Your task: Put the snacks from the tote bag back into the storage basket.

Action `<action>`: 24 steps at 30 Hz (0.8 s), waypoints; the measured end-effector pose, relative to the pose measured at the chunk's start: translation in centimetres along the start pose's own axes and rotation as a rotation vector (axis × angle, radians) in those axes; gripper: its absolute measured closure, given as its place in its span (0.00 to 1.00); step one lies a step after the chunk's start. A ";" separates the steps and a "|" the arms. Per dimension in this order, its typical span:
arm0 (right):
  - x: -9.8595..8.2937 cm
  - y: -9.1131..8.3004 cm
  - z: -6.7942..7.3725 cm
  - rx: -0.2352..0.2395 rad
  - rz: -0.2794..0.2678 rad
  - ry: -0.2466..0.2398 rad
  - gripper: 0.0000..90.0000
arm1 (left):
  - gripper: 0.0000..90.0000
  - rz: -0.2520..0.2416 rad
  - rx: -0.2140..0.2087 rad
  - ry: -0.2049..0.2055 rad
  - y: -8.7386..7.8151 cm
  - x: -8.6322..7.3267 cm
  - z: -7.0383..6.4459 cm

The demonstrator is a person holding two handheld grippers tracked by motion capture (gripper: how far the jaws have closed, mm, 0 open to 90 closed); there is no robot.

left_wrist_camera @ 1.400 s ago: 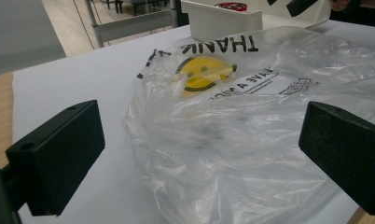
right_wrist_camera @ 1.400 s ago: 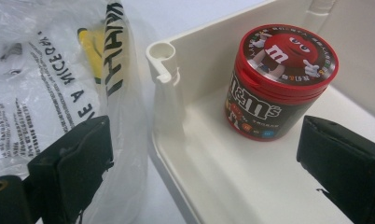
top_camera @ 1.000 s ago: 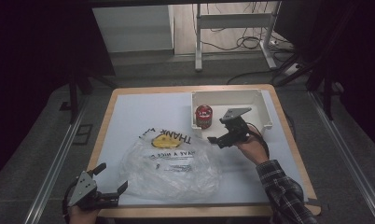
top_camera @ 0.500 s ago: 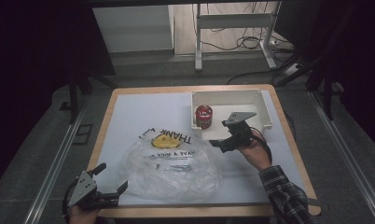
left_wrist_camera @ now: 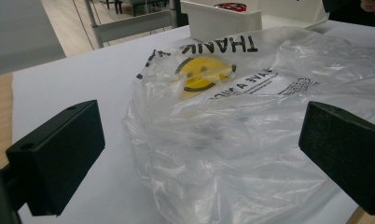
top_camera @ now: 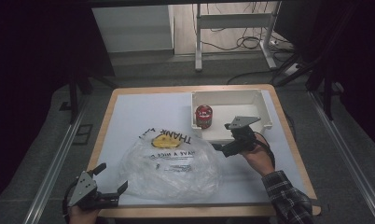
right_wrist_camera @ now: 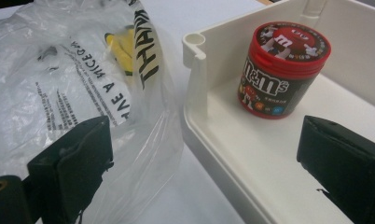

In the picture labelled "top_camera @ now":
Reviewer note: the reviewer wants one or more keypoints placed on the metal floor rail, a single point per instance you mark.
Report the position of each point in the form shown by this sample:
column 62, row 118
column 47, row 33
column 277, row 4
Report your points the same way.
column 347, row 155
column 53, row 168

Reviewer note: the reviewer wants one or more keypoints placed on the white cabinet panel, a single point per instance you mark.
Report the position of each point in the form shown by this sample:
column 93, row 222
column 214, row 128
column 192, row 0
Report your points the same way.
column 132, row 29

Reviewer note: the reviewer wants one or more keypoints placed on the person's left hand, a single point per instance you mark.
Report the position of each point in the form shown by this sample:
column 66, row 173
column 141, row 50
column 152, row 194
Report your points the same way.
column 83, row 215

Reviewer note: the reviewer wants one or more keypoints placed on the person's right hand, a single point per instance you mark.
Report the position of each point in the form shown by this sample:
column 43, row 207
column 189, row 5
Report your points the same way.
column 258, row 157

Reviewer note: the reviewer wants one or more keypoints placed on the white metal desk frame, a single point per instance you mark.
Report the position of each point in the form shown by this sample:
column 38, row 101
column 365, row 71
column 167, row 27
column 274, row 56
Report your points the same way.
column 235, row 21

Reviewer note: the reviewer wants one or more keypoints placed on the white power strip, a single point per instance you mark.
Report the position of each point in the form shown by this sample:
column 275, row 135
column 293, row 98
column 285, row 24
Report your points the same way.
column 291, row 69

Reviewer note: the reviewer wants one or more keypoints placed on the red-lidded can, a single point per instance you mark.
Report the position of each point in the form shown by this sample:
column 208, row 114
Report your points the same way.
column 204, row 116

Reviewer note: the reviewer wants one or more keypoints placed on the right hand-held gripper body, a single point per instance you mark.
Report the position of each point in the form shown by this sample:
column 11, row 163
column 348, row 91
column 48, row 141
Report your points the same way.
column 241, row 135

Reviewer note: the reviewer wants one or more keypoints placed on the white plastic bin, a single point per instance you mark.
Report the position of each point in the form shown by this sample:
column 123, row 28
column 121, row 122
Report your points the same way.
column 235, row 109

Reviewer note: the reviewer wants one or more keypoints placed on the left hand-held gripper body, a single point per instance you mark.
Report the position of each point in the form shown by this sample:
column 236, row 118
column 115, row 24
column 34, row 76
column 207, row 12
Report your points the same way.
column 84, row 191

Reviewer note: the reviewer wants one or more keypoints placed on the clear printed plastic bag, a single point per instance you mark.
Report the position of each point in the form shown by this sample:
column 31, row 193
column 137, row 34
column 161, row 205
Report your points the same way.
column 173, row 174

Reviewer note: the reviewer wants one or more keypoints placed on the black tripod stand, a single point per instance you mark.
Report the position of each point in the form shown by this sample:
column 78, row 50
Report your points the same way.
column 316, row 71

